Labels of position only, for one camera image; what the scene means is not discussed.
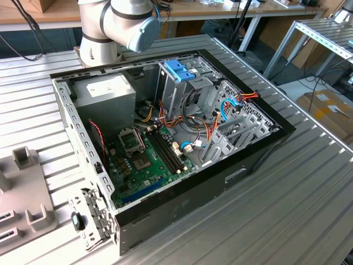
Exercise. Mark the green motherboard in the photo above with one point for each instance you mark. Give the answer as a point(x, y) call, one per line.
point(154, 172)

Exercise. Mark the large brown cardboard box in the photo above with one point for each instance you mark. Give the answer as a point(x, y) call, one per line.
point(275, 36)

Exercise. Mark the blue expansion slot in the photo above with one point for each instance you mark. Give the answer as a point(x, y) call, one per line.
point(143, 191)

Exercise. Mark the wooden box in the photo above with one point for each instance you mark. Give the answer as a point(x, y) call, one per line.
point(41, 5)

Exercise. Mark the black case fan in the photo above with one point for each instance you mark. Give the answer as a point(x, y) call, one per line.
point(96, 138)

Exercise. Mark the black RAM slot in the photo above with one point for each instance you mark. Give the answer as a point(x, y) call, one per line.
point(170, 150)
point(163, 153)

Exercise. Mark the black tripod stand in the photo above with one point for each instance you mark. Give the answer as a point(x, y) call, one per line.
point(240, 26)

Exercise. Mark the blue plastic drive latch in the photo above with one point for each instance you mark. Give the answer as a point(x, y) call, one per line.
point(176, 69)

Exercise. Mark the grey metal disk bay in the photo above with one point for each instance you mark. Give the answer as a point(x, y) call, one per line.
point(224, 147)

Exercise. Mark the labelled cardboard box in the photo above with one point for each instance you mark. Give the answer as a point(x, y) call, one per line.
point(331, 124)

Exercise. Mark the grey metal drive cage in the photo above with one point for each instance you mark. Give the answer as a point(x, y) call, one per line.
point(176, 94)

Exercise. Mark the open black PC case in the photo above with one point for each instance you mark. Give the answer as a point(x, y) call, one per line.
point(193, 198)

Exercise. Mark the wooden desk white frame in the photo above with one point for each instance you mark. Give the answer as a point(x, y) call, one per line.
point(27, 16)
point(193, 12)

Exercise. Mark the grey power supply unit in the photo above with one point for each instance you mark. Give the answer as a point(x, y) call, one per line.
point(110, 110)

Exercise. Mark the metal slat frame table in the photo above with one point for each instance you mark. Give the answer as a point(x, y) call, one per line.
point(325, 41)

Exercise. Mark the grey parts rack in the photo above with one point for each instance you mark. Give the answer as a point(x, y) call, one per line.
point(24, 187)

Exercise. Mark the white board connector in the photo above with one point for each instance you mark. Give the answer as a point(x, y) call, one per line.
point(176, 149)

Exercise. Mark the small black equipment box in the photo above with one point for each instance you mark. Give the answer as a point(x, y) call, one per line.
point(344, 78)

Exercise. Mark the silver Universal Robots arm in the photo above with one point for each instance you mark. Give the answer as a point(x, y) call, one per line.
point(115, 22)

